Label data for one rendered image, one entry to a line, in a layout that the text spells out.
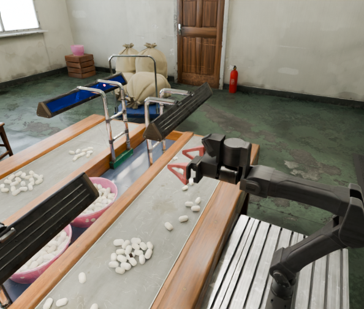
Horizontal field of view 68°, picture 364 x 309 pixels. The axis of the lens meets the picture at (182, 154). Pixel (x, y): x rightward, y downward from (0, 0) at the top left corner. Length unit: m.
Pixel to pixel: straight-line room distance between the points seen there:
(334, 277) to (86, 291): 0.83
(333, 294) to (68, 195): 0.88
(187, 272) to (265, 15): 4.54
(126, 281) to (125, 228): 0.23
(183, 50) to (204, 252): 4.86
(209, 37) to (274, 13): 1.12
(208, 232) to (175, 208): 0.20
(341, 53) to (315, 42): 0.41
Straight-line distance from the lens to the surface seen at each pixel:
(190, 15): 5.43
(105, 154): 1.54
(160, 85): 3.82
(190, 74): 5.56
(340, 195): 0.74
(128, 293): 0.92
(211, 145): 0.73
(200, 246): 0.98
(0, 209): 1.38
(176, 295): 0.87
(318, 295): 1.08
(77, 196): 0.72
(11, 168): 1.61
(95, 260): 1.02
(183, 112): 1.19
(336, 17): 4.94
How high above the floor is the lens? 1.50
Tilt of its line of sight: 30 degrees down
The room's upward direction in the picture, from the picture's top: straight up
